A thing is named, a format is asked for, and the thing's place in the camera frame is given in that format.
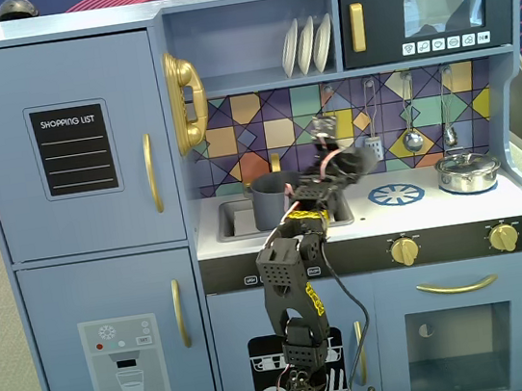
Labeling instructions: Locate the gold toy telephone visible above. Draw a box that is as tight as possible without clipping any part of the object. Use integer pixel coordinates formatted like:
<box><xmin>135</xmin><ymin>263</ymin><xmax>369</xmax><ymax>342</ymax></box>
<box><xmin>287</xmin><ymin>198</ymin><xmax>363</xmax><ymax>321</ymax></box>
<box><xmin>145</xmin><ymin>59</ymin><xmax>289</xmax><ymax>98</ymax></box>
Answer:
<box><xmin>160</xmin><ymin>46</ymin><xmax>215</xmax><ymax>158</ymax></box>

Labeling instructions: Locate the gray sink basin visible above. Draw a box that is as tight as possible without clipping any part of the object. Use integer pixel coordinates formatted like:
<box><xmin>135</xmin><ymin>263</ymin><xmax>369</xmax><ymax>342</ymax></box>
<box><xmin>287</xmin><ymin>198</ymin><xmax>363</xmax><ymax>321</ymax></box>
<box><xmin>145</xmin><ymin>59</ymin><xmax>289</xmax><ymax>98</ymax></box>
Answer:
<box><xmin>214</xmin><ymin>183</ymin><xmax>356</xmax><ymax>244</ymax></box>

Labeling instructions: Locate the large blue fridge door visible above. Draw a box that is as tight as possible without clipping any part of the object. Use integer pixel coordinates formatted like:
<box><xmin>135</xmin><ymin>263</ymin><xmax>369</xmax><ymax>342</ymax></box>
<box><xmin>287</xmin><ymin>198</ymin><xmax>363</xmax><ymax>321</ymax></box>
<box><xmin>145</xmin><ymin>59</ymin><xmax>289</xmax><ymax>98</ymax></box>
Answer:
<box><xmin>0</xmin><ymin>24</ymin><xmax>189</xmax><ymax>266</ymax></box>

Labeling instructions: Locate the small wrist camera board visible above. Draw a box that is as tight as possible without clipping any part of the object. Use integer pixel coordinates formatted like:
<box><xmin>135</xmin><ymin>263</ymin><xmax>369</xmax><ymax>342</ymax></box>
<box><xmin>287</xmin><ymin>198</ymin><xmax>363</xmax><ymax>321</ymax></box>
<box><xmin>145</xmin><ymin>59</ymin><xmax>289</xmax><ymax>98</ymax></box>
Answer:
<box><xmin>309</xmin><ymin>113</ymin><xmax>341</xmax><ymax>144</ymax></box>

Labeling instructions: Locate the metal ladle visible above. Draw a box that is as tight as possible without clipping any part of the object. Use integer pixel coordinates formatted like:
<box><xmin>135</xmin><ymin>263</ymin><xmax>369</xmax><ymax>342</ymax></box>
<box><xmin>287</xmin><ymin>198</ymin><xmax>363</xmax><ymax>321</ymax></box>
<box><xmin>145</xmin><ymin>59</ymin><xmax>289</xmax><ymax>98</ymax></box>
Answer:
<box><xmin>393</xmin><ymin>70</ymin><xmax>426</xmax><ymax>155</ymax></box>

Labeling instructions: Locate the blue fridge door with dispenser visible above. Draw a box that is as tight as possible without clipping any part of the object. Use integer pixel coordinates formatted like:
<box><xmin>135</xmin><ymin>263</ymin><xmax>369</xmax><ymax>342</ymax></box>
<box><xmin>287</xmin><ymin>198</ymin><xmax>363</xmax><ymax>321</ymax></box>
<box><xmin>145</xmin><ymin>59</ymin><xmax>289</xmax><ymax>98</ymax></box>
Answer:
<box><xmin>14</xmin><ymin>245</ymin><xmax>220</xmax><ymax>391</ymax></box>

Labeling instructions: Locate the gray plastic lid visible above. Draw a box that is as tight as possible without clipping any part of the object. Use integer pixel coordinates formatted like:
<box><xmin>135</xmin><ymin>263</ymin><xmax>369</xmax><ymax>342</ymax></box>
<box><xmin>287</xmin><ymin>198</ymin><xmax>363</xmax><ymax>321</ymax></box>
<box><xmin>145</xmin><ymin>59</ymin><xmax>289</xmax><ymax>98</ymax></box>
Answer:
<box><xmin>339</xmin><ymin>143</ymin><xmax>382</xmax><ymax>185</ymax></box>

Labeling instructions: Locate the gold microwave handle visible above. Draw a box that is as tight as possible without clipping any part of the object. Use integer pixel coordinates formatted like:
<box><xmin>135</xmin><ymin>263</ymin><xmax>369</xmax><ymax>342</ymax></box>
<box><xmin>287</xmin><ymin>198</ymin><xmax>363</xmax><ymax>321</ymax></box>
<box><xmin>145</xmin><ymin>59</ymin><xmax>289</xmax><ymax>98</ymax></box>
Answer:
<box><xmin>346</xmin><ymin>2</ymin><xmax>369</xmax><ymax>54</ymax></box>

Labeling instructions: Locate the black shopping list board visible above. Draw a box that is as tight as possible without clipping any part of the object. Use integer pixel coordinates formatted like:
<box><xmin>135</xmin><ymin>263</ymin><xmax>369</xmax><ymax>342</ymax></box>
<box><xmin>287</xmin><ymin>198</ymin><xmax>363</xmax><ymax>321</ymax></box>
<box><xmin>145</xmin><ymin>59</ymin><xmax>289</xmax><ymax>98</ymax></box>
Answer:
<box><xmin>22</xmin><ymin>96</ymin><xmax>126</xmax><ymax>204</ymax></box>

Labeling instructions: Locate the white toy plate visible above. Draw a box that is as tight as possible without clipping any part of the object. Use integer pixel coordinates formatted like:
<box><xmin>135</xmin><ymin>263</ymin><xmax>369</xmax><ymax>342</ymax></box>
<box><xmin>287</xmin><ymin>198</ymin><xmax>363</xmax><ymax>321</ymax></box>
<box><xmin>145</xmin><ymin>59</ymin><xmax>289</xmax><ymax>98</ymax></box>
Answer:
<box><xmin>275</xmin><ymin>17</ymin><xmax>306</xmax><ymax>79</ymax></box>
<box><xmin>292</xmin><ymin>15</ymin><xmax>322</xmax><ymax>77</ymax></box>
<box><xmin>307</xmin><ymin>12</ymin><xmax>339</xmax><ymax>74</ymax></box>

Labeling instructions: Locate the gold stove knob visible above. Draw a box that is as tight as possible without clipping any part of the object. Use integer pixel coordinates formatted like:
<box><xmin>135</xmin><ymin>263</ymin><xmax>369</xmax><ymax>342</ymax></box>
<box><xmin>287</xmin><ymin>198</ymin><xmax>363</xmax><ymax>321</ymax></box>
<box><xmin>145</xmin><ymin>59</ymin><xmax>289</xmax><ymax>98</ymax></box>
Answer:
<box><xmin>385</xmin><ymin>233</ymin><xmax>424</xmax><ymax>270</ymax></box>
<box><xmin>483</xmin><ymin>219</ymin><xmax>522</xmax><ymax>256</ymax></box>

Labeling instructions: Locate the stainless steel pot lid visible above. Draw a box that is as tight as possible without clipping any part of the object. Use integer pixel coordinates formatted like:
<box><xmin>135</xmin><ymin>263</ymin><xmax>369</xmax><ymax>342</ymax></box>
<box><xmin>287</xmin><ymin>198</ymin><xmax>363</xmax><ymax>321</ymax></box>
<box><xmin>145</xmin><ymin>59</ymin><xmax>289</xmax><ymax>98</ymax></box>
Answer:
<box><xmin>433</xmin><ymin>146</ymin><xmax>502</xmax><ymax>179</ymax></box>

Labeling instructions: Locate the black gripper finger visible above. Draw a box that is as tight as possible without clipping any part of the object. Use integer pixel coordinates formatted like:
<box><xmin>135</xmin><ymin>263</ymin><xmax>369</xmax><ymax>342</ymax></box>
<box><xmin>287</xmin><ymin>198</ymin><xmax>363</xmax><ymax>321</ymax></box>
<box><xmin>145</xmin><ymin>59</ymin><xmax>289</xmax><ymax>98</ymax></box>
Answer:
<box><xmin>341</xmin><ymin>169</ymin><xmax>368</xmax><ymax>189</ymax></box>
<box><xmin>339</xmin><ymin>143</ymin><xmax>368</xmax><ymax>164</ymax></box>

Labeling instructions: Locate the black helmet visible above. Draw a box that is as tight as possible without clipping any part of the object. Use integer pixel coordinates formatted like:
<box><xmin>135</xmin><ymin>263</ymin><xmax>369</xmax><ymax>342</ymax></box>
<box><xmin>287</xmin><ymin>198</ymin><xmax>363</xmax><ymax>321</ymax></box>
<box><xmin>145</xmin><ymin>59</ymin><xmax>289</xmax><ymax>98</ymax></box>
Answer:
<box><xmin>0</xmin><ymin>0</ymin><xmax>41</xmax><ymax>23</ymax></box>

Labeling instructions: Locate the black microwave door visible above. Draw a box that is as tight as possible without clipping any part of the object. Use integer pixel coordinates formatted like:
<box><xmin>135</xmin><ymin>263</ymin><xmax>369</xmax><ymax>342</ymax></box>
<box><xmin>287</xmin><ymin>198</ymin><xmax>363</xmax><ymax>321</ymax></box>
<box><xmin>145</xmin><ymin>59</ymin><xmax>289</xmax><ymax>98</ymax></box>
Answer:
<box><xmin>334</xmin><ymin>0</ymin><xmax>522</xmax><ymax>71</ymax></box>

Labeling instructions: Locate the black power cable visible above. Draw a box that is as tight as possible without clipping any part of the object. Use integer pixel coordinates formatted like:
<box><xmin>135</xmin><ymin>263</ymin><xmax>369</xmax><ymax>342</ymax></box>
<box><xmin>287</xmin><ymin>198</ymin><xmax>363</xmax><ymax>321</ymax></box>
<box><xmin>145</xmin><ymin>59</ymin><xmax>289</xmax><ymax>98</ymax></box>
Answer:
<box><xmin>315</xmin><ymin>234</ymin><xmax>381</xmax><ymax>391</ymax></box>

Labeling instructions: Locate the gold oven handle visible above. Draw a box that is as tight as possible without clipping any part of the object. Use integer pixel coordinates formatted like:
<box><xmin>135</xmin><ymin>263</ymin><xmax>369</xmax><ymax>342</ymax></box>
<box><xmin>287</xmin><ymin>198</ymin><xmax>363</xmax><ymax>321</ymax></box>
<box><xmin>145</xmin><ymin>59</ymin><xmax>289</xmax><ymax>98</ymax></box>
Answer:
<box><xmin>414</xmin><ymin>273</ymin><xmax>501</xmax><ymax>300</ymax></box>

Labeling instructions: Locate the gray plastic pot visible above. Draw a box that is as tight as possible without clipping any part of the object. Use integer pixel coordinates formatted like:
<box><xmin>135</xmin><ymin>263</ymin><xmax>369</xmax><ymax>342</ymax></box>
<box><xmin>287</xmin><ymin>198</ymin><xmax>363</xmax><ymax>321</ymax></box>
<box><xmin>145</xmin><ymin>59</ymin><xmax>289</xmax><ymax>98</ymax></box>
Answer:
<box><xmin>240</xmin><ymin>168</ymin><xmax>318</xmax><ymax>234</ymax></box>

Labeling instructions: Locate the gold fridge door handle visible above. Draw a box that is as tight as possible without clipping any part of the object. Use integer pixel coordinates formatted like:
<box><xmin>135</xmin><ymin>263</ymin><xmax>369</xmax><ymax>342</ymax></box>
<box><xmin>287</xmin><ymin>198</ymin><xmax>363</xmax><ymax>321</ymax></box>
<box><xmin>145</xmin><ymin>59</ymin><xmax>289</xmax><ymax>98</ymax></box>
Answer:
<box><xmin>169</xmin><ymin>277</ymin><xmax>194</xmax><ymax>350</ymax></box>
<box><xmin>141</xmin><ymin>132</ymin><xmax>166</xmax><ymax>216</ymax></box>

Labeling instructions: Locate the gold dishwasher handle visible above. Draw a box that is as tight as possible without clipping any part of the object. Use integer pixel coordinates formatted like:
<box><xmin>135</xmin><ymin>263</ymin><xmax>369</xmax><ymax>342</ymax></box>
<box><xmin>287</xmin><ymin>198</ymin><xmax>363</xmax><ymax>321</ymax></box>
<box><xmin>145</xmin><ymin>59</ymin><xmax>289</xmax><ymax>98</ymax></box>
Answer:
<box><xmin>352</xmin><ymin>321</ymin><xmax>370</xmax><ymax>386</ymax></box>

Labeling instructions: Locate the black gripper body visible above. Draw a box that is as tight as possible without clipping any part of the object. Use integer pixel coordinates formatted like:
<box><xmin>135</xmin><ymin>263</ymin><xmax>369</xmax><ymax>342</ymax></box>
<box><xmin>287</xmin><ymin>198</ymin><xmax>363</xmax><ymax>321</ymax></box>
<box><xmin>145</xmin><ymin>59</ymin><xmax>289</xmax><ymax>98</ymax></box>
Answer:
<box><xmin>305</xmin><ymin>143</ymin><xmax>354</xmax><ymax>195</ymax></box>

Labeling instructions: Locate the small metal spoon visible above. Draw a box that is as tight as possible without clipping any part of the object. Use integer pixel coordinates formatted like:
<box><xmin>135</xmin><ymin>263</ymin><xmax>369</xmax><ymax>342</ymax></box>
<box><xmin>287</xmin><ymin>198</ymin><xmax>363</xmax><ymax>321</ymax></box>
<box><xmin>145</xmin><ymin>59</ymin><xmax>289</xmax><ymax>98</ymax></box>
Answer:
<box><xmin>432</xmin><ymin>64</ymin><xmax>463</xmax><ymax>148</ymax></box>

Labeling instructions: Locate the blue oven door with window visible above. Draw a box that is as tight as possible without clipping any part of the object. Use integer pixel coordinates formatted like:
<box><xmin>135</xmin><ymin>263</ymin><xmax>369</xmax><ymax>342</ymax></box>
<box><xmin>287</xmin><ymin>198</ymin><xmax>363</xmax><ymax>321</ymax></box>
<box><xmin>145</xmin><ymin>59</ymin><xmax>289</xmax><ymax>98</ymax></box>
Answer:
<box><xmin>368</xmin><ymin>251</ymin><xmax>522</xmax><ymax>391</ymax></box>

